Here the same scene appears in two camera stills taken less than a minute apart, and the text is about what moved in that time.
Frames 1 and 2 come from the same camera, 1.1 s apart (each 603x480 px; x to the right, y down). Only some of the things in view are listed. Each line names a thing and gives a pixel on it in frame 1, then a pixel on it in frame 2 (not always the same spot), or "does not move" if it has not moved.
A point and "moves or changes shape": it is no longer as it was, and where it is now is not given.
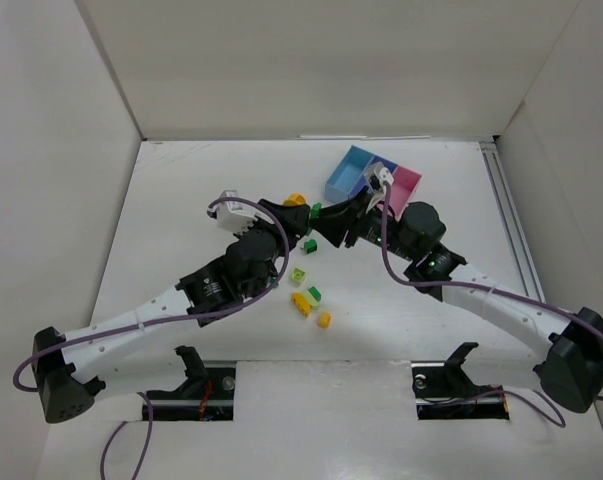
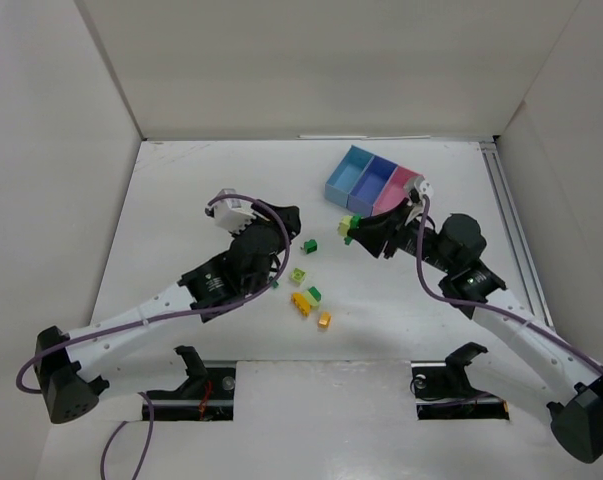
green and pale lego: (313, 296) does not move
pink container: (405, 183) does not move
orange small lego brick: (325, 320) does not move
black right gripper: (356, 220) → (390, 234)
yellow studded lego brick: (301, 302) does not move
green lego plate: (315, 210) moves or changes shape
